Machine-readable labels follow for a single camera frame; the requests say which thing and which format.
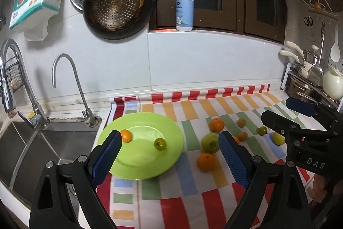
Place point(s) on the small green fruit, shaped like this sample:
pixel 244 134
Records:
pixel 262 130
pixel 160 143

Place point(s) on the small tangerine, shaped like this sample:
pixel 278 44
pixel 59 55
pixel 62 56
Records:
pixel 126 135
pixel 236 139

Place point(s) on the metal spatula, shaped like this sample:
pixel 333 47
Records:
pixel 316 73

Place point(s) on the person's right hand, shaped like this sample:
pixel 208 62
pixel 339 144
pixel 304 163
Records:
pixel 320 187

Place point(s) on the large green guava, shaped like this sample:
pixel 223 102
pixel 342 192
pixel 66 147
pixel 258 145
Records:
pixel 210 143

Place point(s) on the yellow lemon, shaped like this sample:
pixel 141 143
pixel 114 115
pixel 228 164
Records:
pixel 278 138

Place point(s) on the large steel pot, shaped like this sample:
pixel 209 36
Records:
pixel 300 88

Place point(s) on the small steel lidded pot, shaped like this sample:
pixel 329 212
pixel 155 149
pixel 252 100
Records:
pixel 310 57

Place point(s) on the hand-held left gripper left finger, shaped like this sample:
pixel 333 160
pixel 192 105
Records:
pixel 107 156

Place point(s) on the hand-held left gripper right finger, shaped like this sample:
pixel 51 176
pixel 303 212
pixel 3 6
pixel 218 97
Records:
pixel 235 162

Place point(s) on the white pump bottle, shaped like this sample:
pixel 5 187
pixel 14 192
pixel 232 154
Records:
pixel 184 9

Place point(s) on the chrome pull-out faucet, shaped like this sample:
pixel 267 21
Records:
pixel 8 78

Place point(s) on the white pot rack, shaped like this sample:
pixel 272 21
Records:
pixel 286 76

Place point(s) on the black scissors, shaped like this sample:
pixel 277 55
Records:
pixel 308 21

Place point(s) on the white rice paddle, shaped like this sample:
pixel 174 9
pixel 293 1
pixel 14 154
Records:
pixel 335 50

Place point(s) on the stainless steel sink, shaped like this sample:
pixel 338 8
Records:
pixel 51 145

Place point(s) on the slim gooseneck faucet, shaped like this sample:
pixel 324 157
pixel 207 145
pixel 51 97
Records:
pixel 80 94

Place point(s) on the white jug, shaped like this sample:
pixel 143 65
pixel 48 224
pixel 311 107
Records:
pixel 332 84

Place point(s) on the green plate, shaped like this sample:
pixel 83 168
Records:
pixel 144 159

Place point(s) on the small brown fruit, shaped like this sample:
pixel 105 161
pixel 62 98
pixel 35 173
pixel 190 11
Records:
pixel 242 122
pixel 242 135

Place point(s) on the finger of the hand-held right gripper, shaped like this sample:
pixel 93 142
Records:
pixel 300 107
pixel 276 121

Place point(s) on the orange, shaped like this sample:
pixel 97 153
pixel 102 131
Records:
pixel 206 162
pixel 216 124

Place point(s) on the striped colourful tablecloth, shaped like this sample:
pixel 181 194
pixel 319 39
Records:
pixel 187 111

